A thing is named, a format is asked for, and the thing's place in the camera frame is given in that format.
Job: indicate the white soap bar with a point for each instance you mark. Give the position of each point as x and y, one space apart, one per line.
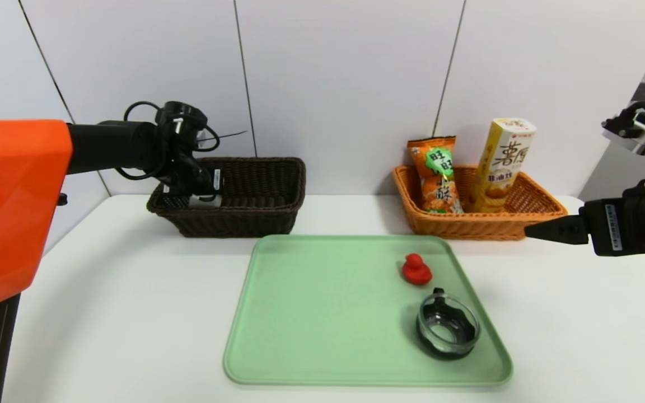
206 202

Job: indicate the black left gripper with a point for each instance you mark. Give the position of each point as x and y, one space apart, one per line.
215 183

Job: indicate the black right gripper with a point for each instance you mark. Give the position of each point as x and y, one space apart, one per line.
608 228

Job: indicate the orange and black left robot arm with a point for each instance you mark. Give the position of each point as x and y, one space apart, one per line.
14 207

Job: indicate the light green plastic tray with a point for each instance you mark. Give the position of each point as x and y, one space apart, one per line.
328 313

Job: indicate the orange wicker basket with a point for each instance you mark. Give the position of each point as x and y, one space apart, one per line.
485 226

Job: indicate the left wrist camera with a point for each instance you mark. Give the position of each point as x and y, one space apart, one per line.
180 120

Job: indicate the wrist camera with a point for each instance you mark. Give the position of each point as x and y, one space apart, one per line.
180 120
636 134

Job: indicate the yellow potato chip box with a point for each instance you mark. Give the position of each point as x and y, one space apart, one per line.
501 168

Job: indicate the red rubber duck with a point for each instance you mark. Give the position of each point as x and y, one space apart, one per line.
415 271

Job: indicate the clear glass jar black insert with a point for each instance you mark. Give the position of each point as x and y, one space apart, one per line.
448 341

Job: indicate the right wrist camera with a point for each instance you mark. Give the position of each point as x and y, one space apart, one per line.
636 134

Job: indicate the orange snack bag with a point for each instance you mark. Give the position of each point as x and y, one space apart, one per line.
437 173

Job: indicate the dark brown wicker basket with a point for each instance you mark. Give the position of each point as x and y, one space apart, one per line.
255 196

